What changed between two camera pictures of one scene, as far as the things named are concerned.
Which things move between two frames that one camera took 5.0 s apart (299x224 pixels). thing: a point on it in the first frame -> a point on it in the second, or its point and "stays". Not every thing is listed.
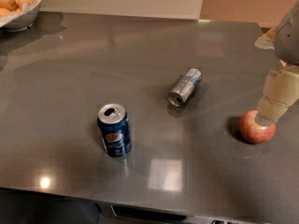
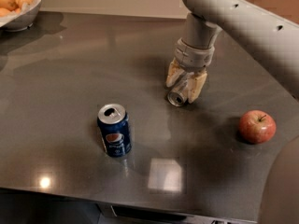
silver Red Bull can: [184, 88] stays
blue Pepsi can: [115, 128] stays
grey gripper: [288, 42] -> [193, 56]
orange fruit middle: [20, 1] stays
